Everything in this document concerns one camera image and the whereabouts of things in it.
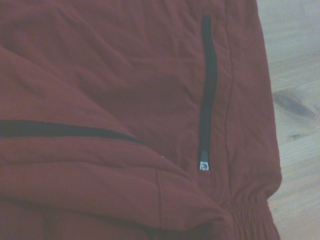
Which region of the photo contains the dark red jacket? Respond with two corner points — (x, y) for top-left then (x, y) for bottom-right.
(0, 0), (283, 240)

